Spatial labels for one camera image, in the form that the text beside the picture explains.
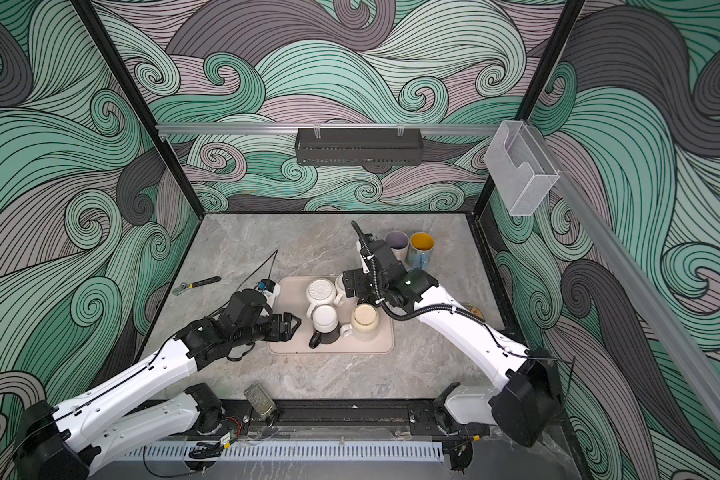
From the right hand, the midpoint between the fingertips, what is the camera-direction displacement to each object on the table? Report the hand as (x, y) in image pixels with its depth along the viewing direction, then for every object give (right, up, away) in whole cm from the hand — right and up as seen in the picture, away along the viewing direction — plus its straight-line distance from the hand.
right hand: (358, 276), depth 78 cm
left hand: (-18, -11, 0) cm, 21 cm away
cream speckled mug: (+2, -13, +4) cm, 13 cm away
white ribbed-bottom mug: (-11, -6, +9) cm, 16 cm away
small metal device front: (-25, -30, -5) cm, 40 cm away
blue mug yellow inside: (+22, +8, +23) cm, 33 cm away
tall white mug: (-5, -6, +11) cm, 14 cm away
